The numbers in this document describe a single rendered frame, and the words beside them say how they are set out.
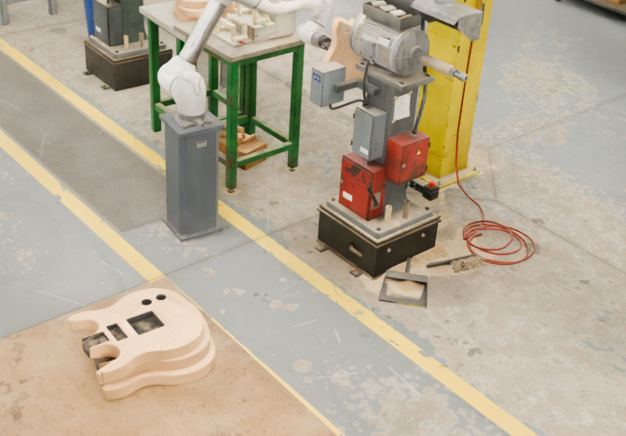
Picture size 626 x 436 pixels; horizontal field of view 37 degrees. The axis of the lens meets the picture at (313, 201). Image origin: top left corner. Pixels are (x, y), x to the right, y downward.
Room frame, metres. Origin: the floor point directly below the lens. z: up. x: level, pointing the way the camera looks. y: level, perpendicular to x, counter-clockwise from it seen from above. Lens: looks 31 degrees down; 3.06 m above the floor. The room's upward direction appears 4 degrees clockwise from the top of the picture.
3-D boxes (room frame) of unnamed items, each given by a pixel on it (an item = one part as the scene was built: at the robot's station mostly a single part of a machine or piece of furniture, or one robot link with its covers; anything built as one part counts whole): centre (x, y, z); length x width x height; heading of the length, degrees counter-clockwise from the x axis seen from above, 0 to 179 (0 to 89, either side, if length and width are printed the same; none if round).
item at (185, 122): (4.74, 0.70, 0.73); 0.22 x 0.18 x 0.06; 34
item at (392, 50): (4.70, -0.34, 1.25); 0.41 x 0.27 x 0.26; 42
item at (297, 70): (5.52, 0.15, 0.45); 0.05 x 0.05 x 0.90; 42
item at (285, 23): (5.64, 0.33, 1.02); 0.27 x 0.15 x 0.17; 41
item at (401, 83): (4.66, -0.38, 1.11); 0.36 x 0.24 x 0.04; 42
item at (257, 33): (5.54, 0.44, 0.98); 0.27 x 0.16 x 0.09; 41
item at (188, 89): (4.77, 0.71, 0.87); 0.18 x 0.16 x 0.22; 36
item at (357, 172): (4.55, -0.26, 0.49); 0.25 x 0.12 x 0.37; 42
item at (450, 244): (4.99, -0.49, 0.02); 1.46 x 1.45 x 0.04; 42
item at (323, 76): (4.61, -0.10, 0.99); 0.24 x 0.21 x 0.26; 42
